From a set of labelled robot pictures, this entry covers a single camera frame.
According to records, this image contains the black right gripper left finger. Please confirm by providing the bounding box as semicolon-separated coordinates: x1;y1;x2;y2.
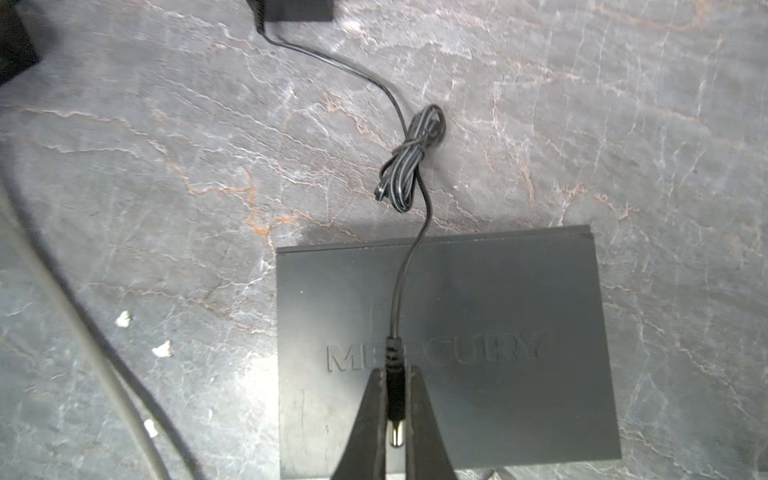
331;369;388;480

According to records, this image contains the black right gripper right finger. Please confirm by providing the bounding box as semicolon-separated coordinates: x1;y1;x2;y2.
405;366;457;480

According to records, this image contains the grey network switch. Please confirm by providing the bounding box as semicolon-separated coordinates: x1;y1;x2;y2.
276;226;621;479

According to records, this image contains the grey ethernet cable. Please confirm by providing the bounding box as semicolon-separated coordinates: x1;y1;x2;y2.
0;173;175;480

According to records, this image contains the black ribbed network switch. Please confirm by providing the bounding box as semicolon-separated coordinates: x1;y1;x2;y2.
0;0;40;84

